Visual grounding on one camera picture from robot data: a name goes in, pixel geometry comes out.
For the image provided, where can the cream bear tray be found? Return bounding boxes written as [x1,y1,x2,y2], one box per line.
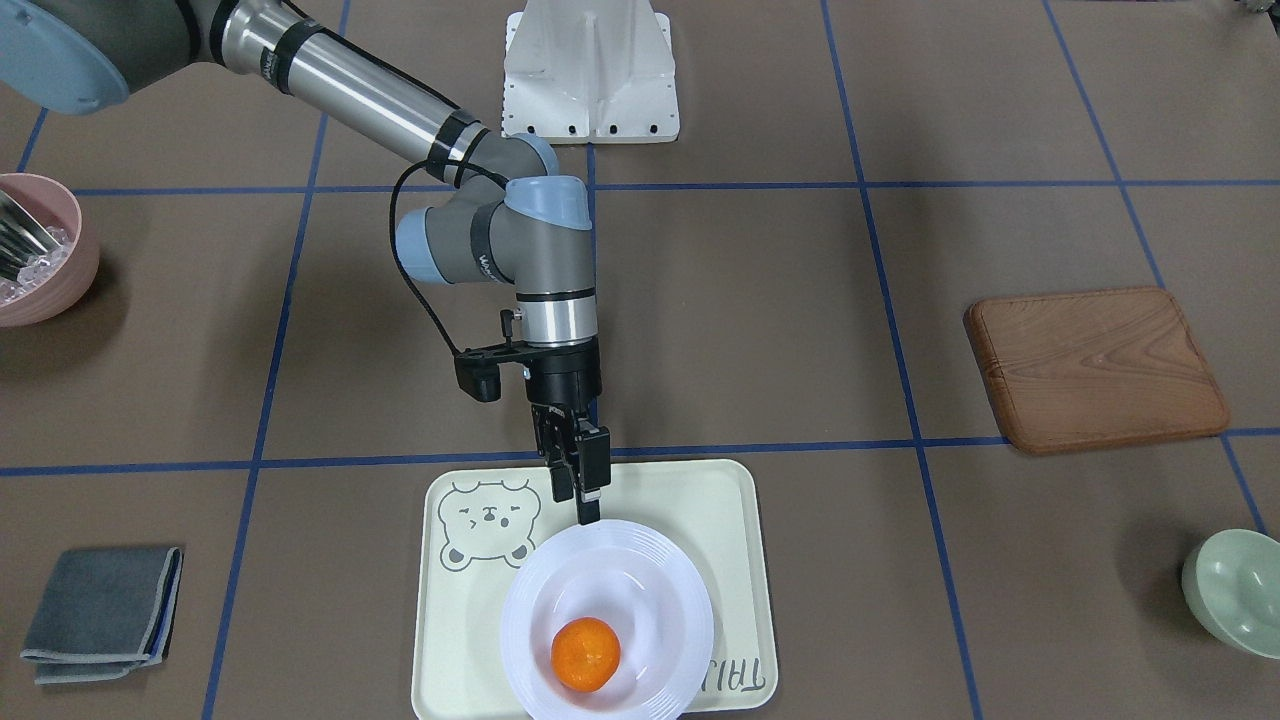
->
[411,459,780,719]

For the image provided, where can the folded grey cloth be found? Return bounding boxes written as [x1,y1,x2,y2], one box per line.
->
[20,546,184,685]

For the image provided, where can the orange fruit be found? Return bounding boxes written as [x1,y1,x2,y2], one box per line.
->
[550,618,621,693]

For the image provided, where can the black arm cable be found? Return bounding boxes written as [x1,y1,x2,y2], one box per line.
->
[389,150,511,359]

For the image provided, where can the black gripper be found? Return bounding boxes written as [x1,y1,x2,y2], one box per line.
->
[524,340,611,527]

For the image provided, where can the metal ladle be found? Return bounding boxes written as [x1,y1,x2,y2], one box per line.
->
[1,190,58,282]

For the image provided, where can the pink bowl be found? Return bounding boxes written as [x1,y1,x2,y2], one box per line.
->
[1,173,100,328]

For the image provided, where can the mint green bowl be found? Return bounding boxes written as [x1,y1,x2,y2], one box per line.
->
[1180,529,1279,660]

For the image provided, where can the wooden grain tray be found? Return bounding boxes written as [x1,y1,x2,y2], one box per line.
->
[964,286,1230,455]

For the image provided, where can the white plate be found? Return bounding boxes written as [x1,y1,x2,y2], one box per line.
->
[499,519,716,719]

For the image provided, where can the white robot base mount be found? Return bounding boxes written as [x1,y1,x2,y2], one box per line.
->
[500,1,681,145]

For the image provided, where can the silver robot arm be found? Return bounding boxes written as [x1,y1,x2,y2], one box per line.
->
[3,1,611,524]

